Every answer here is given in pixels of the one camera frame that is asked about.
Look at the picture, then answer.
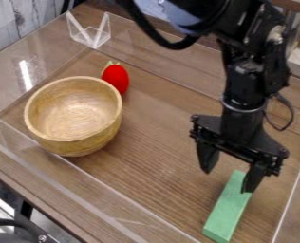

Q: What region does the green rectangular stick block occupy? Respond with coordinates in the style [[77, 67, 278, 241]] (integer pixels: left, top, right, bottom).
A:
[[202, 170, 252, 243]]

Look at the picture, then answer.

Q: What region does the clear acrylic front barrier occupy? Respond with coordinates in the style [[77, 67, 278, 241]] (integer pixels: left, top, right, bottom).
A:
[[0, 120, 200, 243]]

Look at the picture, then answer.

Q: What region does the brown wooden bowl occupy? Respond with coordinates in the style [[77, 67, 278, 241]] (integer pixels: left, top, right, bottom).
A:
[[23, 76, 122, 157]]

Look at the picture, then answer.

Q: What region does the metal table leg background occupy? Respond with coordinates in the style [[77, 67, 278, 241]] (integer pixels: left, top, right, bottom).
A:
[[281, 9, 300, 57]]

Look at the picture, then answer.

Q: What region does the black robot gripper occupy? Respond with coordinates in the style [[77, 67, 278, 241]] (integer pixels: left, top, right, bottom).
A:
[[189, 106, 289, 193]]

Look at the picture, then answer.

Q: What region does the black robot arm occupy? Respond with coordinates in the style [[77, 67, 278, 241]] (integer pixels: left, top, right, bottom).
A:
[[115, 0, 290, 193]]

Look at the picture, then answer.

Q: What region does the red toy strawberry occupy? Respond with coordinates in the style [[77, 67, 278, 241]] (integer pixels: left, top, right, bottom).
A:
[[101, 61, 130, 95]]

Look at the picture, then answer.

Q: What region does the black table frame leg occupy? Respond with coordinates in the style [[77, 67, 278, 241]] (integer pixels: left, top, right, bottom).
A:
[[14, 199, 61, 243]]

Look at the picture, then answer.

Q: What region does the clear acrylic corner bracket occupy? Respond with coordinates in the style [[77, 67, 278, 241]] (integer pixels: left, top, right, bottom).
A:
[[65, 11, 111, 49]]

